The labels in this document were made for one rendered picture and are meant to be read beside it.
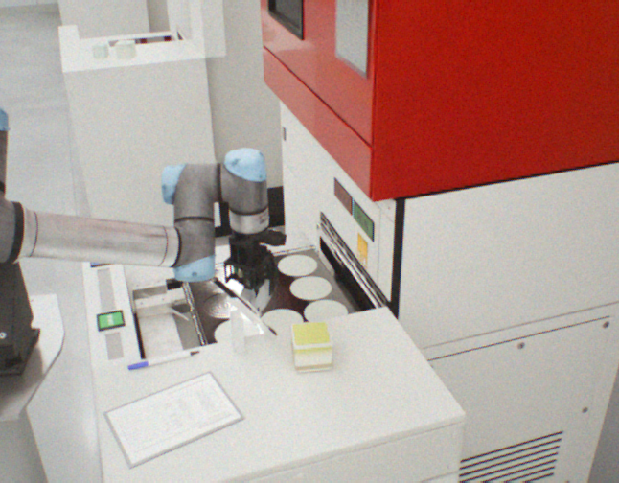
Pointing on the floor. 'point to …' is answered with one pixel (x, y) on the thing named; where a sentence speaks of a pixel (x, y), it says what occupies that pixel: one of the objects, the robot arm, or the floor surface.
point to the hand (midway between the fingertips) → (260, 304)
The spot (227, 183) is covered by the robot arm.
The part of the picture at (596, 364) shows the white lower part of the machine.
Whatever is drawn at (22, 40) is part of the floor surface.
